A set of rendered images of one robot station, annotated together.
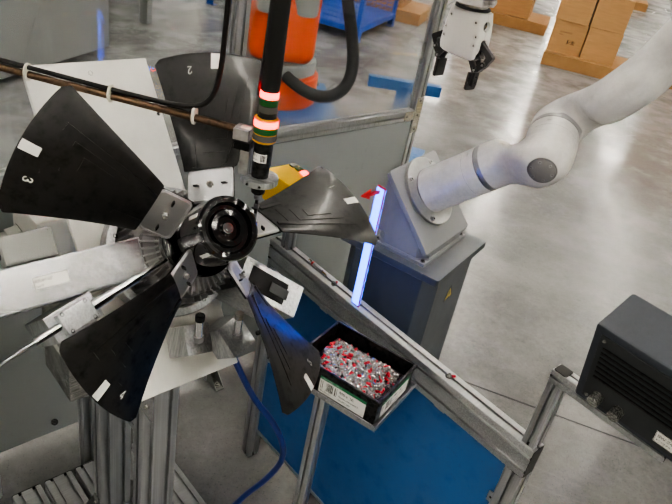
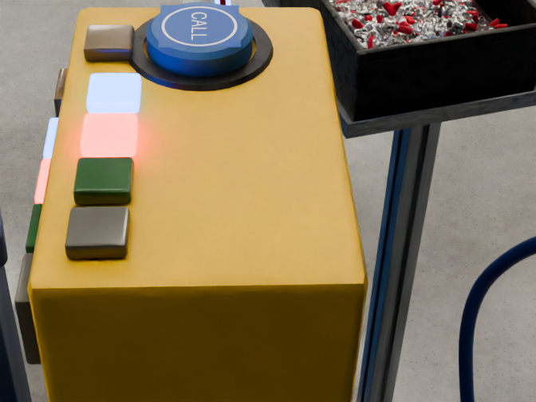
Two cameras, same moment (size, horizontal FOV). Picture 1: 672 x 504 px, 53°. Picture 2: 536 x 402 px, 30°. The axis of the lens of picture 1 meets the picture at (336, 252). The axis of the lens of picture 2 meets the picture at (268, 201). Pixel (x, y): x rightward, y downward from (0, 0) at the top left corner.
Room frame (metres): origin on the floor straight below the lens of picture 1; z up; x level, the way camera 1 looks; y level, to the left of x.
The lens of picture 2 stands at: (1.77, 0.34, 1.28)
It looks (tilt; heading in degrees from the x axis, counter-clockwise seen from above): 41 degrees down; 223
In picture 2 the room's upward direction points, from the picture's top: 2 degrees clockwise
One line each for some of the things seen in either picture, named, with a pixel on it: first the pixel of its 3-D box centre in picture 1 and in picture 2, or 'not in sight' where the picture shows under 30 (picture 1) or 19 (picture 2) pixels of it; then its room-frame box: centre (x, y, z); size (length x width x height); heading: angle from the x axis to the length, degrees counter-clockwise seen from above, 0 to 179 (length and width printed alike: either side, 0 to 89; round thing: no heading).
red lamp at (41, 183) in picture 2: not in sight; (51, 209); (1.63, 0.11, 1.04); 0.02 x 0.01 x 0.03; 47
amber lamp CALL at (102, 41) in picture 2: not in sight; (109, 42); (1.57, 0.08, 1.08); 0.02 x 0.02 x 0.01; 47
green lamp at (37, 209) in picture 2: not in sight; (43, 256); (1.64, 0.12, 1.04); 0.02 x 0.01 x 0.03; 47
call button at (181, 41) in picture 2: not in sight; (199, 41); (1.55, 0.10, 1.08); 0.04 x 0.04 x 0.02
